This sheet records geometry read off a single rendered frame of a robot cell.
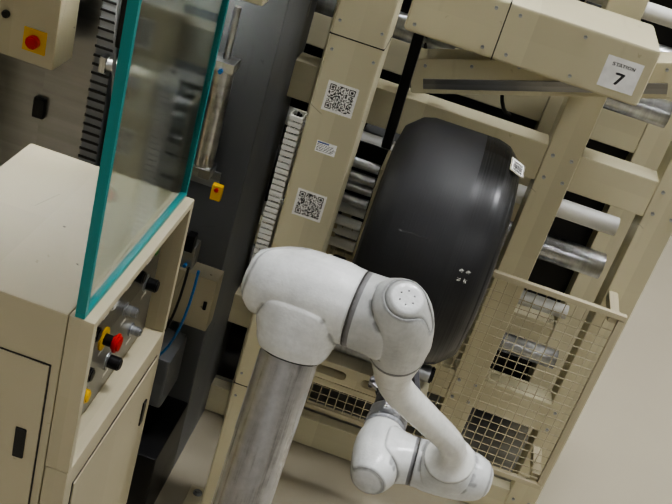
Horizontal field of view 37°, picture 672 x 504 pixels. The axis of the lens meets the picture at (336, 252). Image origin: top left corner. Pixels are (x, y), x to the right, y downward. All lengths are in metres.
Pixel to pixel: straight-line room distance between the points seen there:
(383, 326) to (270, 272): 0.21
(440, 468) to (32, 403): 0.81
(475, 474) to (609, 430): 2.30
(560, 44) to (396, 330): 1.17
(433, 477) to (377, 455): 0.12
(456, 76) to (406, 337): 1.27
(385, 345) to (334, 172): 0.90
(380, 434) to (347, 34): 0.89
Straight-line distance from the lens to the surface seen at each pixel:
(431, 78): 2.75
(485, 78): 2.74
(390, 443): 2.12
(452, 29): 2.57
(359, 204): 2.92
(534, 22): 2.55
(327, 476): 3.58
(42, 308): 1.88
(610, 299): 3.13
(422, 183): 2.31
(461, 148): 2.40
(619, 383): 4.71
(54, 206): 2.17
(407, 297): 1.59
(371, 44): 2.33
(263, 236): 2.59
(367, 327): 1.61
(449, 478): 2.09
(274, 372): 1.68
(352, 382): 2.62
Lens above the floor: 2.37
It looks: 30 degrees down
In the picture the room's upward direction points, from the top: 17 degrees clockwise
